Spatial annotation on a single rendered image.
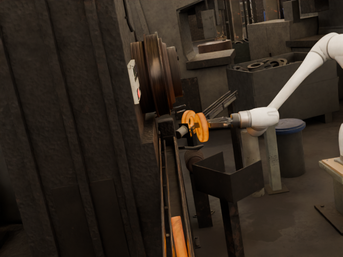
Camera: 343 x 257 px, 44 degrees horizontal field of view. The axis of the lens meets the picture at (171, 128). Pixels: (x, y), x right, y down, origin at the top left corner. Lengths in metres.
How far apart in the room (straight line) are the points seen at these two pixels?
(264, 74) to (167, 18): 1.35
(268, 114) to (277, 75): 2.34
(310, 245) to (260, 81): 2.22
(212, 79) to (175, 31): 0.70
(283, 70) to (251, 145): 1.61
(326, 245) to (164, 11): 3.32
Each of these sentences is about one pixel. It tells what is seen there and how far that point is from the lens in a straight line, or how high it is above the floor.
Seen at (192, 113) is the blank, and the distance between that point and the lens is 2.92.
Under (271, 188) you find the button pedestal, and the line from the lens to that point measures 3.41.
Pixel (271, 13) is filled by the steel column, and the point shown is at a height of 1.10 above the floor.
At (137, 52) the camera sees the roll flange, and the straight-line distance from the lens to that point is 2.25.
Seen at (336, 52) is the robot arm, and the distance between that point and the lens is 2.40.
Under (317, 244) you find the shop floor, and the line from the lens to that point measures 2.71.
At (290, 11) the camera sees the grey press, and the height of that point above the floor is 1.21.
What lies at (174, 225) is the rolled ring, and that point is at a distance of 1.42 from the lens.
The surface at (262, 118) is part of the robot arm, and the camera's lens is 2.25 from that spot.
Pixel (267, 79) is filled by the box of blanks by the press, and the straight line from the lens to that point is 4.53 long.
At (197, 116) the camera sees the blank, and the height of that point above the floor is 0.90.
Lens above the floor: 1.41
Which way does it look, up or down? 14 degrees down
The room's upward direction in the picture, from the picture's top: 10 degrees counter-clockwise
